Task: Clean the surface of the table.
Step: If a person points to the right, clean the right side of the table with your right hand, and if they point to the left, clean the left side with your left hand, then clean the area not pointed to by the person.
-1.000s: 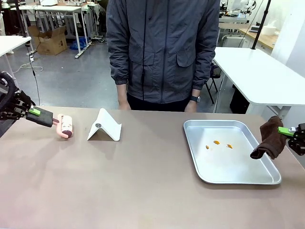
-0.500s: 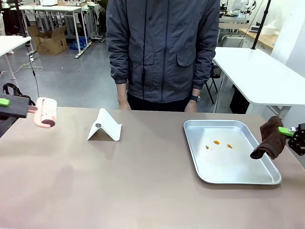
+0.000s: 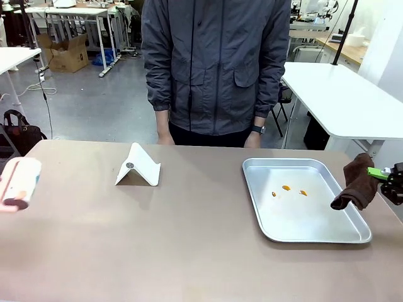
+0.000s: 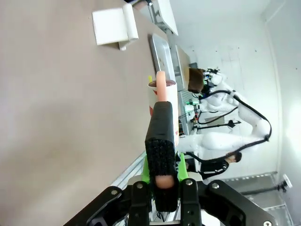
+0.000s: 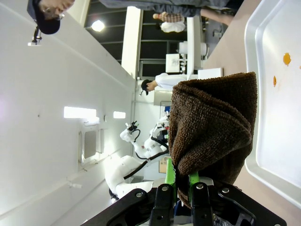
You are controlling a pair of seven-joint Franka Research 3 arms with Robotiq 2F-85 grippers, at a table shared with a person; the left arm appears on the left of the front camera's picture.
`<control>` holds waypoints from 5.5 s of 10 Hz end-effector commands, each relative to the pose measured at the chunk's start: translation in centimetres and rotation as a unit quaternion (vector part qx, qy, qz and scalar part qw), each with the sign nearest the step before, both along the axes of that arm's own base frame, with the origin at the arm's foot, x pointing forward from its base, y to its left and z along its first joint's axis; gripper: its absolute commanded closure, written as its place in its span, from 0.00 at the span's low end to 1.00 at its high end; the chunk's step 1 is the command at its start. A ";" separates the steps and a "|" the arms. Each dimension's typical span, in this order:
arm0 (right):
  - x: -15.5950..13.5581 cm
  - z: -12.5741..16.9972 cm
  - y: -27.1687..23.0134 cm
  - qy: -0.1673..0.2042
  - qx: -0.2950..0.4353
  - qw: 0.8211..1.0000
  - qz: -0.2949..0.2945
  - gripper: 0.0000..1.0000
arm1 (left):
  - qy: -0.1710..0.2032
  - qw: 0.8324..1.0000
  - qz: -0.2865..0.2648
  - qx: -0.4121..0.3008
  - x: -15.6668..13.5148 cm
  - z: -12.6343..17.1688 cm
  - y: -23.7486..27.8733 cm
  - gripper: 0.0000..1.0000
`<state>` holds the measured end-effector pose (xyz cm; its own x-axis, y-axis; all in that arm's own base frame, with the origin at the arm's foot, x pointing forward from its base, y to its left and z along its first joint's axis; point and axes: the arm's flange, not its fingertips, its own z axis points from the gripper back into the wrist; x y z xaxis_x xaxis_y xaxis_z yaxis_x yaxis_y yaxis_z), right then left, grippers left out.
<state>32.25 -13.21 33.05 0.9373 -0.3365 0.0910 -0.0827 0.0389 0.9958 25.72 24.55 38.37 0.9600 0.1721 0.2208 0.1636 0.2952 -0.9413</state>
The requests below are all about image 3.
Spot dark brown cloth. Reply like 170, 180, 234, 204
330, 152, 378, 211

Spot white plastic container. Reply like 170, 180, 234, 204
345, 26, 372, 48

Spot person's right forearm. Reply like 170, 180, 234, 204
144, 59, 173, 126

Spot black shoulder bag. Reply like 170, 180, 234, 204
0, 109, 48, 158

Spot long white lab desk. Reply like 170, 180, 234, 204
23, 5, 120, 79

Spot white table with white legs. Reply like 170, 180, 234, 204
281, 62, 403, 155

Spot black box under table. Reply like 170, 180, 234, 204
304, 111, 331, 151

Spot black tripod pole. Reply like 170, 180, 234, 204
18, 0, 42, 51

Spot person's left forearm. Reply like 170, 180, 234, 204
251, 59, 286, 128

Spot wooden top lab table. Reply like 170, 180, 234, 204
314, 35, 363, 67

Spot open cardboard box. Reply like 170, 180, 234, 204
37, 33, 89, 74

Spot black hanging cable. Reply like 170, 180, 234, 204
37, 61, 55, 140

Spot black tall stand pole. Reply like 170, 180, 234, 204
332, 0, 360, 66

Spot blue plastic bag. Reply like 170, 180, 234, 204
91, 48, 122, 67

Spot person's right hand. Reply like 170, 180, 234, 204
156, 125, 175, 146

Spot silver metal tray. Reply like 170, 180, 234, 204
241, 157, 373, 244

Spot person's left hand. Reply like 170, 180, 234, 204
244, 133, 263, 148

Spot black trousers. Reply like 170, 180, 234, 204
168, 121, 254, 148

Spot white low cabinet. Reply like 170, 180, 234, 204
294, 46, 325, 64

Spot person in grey jacket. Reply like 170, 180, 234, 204
140, 0, 292, 137

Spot white folded stand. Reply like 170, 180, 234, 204
114, 142, 162, 187

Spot white floor cable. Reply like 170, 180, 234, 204
14, 74, 58, 98

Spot black folding chair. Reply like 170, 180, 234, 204
271, 80, 293, 138

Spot pink handled white lint roller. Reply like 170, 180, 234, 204
0, 157, 43, 214

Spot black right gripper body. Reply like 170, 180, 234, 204
379, 162, 403, 206

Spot white table with round corner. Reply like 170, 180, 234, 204
0, 47, 43, 106

